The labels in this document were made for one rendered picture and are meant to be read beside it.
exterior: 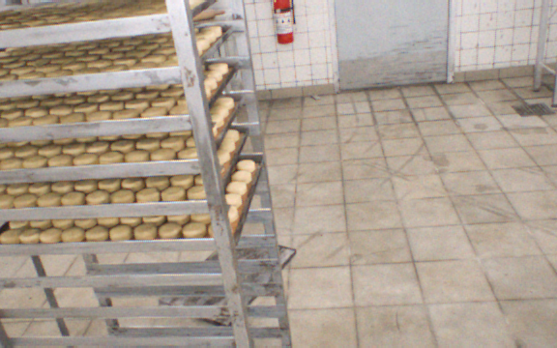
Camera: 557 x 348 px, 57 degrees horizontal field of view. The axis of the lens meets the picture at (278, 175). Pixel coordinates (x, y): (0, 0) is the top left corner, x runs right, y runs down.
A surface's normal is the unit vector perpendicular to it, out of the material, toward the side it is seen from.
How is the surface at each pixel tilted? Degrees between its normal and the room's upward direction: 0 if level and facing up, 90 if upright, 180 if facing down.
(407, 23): 90
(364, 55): 90
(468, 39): 90
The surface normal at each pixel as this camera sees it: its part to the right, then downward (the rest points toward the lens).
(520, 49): -0.07, 0.45
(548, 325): -0.11, -0.89
